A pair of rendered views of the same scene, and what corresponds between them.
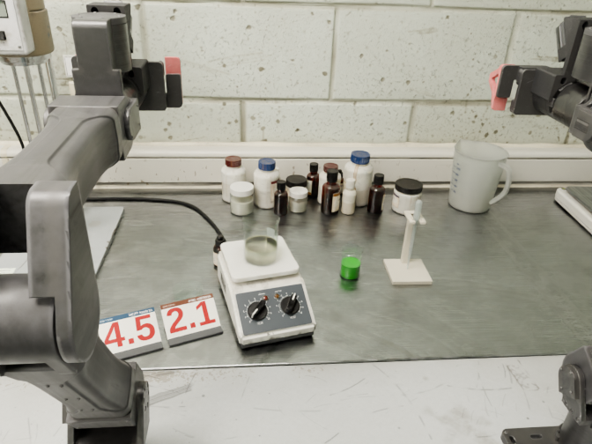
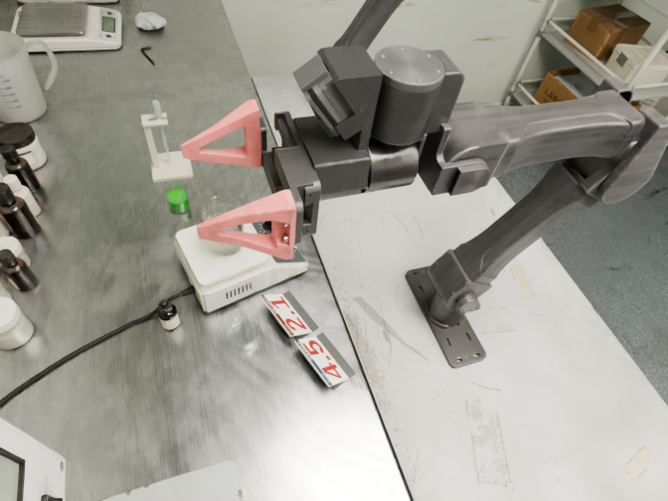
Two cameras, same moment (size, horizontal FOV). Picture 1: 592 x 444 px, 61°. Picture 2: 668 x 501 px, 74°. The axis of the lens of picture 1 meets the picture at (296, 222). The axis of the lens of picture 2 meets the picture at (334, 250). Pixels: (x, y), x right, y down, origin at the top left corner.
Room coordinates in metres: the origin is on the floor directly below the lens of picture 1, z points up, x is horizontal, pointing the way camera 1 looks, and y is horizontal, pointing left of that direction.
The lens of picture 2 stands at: (0.74, 0.53, 1.58)
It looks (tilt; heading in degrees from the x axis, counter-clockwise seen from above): 52 degrees down; 249
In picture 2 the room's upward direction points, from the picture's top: 11 degrees clockwise
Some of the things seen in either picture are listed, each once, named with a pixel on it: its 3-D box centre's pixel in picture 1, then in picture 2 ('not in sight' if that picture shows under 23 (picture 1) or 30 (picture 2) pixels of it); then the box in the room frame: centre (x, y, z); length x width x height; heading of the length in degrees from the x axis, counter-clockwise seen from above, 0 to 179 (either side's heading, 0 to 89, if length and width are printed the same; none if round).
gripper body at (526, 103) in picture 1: (558, 96); not in sight; (0.72, -0.36, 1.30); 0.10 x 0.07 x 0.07; 96
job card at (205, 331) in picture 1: (191, 319); (289, 312); (0.66, 0.17, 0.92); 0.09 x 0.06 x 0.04; 116
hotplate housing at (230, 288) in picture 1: (262, 285); (238, 256); (0.73, 0.06, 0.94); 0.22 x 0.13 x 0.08; 19
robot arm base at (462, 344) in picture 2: not in sight; (449, 303); (0.38, 0.20, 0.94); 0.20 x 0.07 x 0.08; 96
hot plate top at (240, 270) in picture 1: (258, 257); (222, 247); (0.76, 0.06, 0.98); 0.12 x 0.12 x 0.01; 19
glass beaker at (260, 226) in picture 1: (261, 240); (226, 228); (0.75, 0.06, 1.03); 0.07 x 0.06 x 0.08; 9
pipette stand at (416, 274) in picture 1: (411, 246); (166, 143); (0.85, -0.23, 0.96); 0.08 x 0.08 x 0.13; 6
